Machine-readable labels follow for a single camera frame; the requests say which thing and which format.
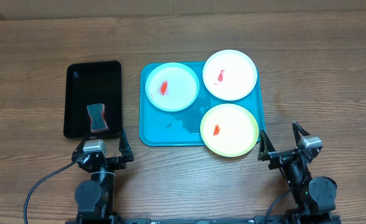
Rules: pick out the yellow green plate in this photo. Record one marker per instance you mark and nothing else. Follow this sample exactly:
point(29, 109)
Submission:
point(229, 130)

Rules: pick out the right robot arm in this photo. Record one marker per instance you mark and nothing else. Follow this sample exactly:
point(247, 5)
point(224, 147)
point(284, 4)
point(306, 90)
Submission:
point(314, 197)

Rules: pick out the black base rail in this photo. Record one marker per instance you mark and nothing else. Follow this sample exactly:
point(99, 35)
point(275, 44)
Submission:
point(201, 220)

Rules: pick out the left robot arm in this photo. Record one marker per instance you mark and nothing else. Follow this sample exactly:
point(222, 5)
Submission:
point(95, 196)

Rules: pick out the teal plastic serving tray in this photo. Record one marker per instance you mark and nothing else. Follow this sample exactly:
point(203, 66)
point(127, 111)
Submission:
point(181, 128)

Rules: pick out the black rectangular tray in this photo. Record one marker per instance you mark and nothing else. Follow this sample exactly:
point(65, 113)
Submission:
point(91, 83)

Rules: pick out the green orange scrub sponge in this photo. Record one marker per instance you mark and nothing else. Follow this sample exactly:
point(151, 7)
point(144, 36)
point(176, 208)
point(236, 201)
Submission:
point(98, 122)

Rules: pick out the light blue plate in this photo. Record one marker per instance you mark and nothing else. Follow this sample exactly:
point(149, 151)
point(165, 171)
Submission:
point(172, 86)

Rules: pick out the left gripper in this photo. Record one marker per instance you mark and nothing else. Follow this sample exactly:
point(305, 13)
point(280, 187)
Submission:
point(127, 155)

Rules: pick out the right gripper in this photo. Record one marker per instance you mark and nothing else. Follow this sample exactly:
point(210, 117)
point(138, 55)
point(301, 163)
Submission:
point(265, 148)

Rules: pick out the pink white plate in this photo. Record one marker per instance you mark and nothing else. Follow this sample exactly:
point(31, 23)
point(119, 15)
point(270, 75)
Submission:
point(230, 75)

